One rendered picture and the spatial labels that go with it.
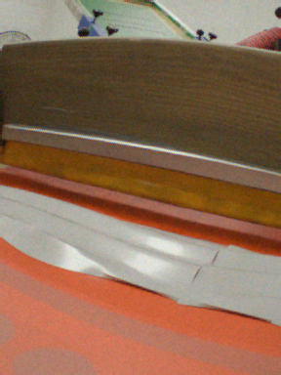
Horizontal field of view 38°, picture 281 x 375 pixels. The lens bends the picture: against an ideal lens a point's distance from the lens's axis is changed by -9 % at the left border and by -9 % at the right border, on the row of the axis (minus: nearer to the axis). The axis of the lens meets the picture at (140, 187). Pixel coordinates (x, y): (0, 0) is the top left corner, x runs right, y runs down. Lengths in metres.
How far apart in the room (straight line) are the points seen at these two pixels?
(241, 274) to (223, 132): 0.09
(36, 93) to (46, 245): 0.14
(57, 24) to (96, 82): 5.55
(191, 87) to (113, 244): 0.10
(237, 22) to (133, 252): 4.48
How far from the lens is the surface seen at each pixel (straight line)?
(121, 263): 0.17
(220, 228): 0.24
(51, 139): 0.27
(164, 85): 0.24
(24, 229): 0.19
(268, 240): 0.24
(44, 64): 0.29
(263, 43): 0.93
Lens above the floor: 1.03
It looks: 13 degrees down
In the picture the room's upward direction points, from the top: 6 degrees clockwise
